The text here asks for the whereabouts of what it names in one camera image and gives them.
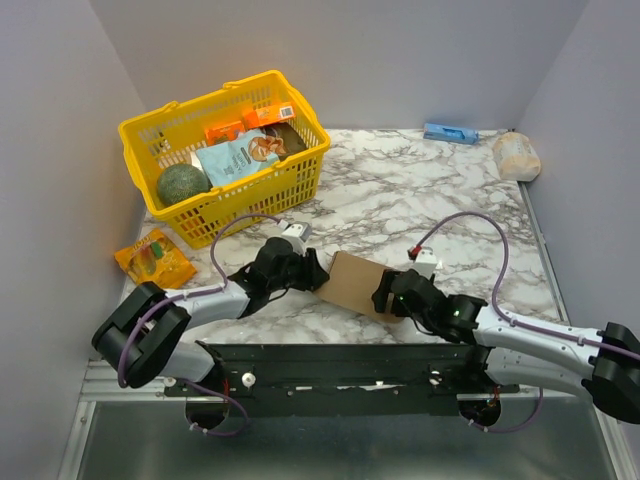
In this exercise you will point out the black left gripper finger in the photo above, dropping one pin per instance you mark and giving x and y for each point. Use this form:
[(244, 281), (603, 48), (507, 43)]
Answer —
[(315, 273), (308, 284)]

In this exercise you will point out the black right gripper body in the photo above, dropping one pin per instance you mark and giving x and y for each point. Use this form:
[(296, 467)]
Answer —
[(395, 289)]

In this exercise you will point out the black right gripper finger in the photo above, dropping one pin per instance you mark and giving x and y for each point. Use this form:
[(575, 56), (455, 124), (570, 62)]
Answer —
[(388, 276), (381, 302)]

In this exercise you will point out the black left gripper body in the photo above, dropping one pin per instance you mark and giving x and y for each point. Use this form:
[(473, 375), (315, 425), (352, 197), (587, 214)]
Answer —
[(295, 270)]

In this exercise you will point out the brown cardboard box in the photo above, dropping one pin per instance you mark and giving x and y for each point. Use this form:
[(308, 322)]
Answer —
[(352, 282)]

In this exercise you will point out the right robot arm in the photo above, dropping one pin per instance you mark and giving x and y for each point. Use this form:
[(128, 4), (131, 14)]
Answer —
[(604, 364)]

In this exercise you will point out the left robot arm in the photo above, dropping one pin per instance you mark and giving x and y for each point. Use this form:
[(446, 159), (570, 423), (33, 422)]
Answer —
[(141, 339)]

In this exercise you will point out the orange scrub mommy box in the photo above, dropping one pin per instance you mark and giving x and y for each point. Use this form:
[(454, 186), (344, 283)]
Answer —
[(223, 133)]

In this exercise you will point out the blue flat box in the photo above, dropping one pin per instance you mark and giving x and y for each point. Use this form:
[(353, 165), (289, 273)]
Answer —
[(459, 135)]

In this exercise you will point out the light blue cassava chips bag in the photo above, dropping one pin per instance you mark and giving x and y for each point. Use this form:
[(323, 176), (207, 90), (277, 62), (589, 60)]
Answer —
[(250, 153)]

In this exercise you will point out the orange gummy candy bag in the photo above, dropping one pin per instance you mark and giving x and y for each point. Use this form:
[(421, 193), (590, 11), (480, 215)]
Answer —
[(155, 258)]

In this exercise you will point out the green melon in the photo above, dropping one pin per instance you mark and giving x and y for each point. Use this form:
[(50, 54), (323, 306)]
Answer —
[(180, 182)]

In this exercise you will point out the white bagged bread loaf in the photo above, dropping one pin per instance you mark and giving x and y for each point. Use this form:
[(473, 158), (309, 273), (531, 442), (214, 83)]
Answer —
[(516, 158)]

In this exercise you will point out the yellow plastic shopping basket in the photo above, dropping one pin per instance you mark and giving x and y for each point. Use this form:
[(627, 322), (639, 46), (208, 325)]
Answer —
[(170, 135)]

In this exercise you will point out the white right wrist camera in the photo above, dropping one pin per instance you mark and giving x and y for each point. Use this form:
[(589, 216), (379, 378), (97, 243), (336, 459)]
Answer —
[(423, 260)]

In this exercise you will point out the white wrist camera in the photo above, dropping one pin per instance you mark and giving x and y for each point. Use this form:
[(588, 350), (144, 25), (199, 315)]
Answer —
[(296, 234), (423, 260)]

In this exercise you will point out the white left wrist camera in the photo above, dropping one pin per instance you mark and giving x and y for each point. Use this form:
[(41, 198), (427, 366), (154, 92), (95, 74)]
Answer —
[(296, 234)]

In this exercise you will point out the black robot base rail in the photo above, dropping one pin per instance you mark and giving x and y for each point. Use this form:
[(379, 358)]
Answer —
[(278, 380)]

